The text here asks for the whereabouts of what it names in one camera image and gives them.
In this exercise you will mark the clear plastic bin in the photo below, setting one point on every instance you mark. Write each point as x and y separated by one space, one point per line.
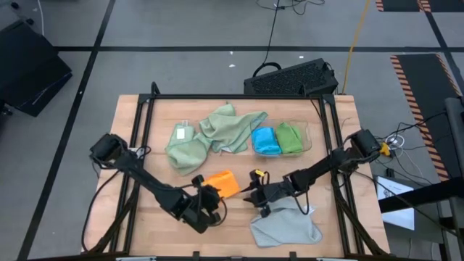
308 137

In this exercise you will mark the orange microfiber towel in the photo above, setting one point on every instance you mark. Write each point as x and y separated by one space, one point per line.
224 183

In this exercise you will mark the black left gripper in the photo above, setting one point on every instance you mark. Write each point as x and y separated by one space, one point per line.
201 214

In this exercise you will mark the black hazard-striped floor mat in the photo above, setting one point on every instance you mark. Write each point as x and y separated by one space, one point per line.
424 83
398 4
446 4

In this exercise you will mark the blue microfiber towel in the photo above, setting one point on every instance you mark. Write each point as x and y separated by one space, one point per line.
266 141

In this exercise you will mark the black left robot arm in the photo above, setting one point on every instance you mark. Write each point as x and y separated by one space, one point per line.
145 177

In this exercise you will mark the bright green microfiber towel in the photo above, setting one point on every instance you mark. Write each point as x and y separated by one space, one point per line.
289 139

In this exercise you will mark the black perforated computer case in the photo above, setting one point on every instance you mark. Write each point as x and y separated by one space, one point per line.
290 78

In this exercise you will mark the black aluminium table frame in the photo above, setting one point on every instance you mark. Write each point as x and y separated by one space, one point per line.
235 96

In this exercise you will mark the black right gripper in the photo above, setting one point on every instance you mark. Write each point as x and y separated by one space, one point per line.
268 192

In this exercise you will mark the black metal beam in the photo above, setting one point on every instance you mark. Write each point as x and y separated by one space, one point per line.
420 195

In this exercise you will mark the grey waffle microfiber towel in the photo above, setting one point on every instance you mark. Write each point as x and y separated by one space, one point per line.
290 228

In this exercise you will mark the white printed sheet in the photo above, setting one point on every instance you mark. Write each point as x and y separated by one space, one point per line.
395 217

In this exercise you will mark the silver metal bar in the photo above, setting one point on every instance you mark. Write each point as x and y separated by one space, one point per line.
337 259
136 259

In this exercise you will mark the pale green microfiber towel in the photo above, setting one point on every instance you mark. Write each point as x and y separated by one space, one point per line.
188 152
228 128

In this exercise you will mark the grey metal post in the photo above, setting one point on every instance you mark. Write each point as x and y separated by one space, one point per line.
456 137

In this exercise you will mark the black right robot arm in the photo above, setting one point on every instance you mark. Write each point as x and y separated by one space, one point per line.
326 165

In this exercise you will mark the black equipment case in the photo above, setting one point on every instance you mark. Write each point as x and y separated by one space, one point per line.
29 69

